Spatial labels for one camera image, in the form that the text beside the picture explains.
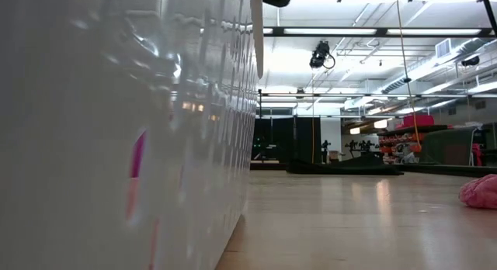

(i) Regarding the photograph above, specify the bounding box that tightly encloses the pink textured round produce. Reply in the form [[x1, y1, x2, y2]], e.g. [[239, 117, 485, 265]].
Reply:
[[458, 173, 497, 209]]

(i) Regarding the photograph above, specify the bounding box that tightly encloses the black curtain partition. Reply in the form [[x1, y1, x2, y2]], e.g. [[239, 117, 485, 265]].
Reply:
[[252, 116, 322, 164]]

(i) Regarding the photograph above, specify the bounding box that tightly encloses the black background robot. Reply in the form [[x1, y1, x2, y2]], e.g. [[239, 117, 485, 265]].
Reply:
[[320, 139, 332, 164], [345, 139, 378, 153]]

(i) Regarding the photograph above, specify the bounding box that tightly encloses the black folded cloth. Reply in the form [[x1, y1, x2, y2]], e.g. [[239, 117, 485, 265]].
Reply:
[[286, 151, 405, 176]]

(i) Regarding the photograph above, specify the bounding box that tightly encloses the red storage shelf rack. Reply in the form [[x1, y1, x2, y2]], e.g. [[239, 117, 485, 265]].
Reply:
[[377, 113, 454, 165]]

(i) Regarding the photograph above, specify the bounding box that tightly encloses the grey covered cart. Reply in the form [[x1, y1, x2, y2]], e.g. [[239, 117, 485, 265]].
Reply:
[[420, 125, 479, 167]]

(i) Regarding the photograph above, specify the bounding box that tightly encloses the black hanging overhead camera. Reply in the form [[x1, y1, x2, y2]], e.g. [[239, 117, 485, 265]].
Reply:
[[309, 40, 336, 70]]

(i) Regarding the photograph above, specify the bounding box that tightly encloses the black overhead frame bar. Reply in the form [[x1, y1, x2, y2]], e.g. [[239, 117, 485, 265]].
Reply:
[[262, 26, 497, 39]]

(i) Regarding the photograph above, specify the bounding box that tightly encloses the yellow hanging cable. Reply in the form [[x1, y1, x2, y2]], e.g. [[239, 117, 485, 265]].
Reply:
[[394, 0, 423, 153]]

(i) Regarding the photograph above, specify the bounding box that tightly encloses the black table frame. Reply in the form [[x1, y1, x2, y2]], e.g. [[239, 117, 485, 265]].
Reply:
[[250, 160, 497, 180]]

